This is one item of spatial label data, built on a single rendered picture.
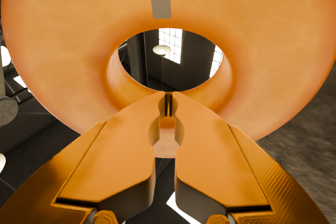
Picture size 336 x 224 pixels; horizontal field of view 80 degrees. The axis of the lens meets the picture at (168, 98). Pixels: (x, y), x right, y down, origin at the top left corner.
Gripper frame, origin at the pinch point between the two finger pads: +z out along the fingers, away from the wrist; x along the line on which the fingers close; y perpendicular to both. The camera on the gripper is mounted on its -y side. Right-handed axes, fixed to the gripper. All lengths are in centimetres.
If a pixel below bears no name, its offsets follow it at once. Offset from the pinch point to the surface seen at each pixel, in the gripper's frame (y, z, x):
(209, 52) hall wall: 208, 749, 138
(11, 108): 118, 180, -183
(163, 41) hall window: 202, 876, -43
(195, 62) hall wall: 265, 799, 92
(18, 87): 441, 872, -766
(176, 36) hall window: 167, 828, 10
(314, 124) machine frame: 18.0, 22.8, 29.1
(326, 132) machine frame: 18.9, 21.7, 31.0
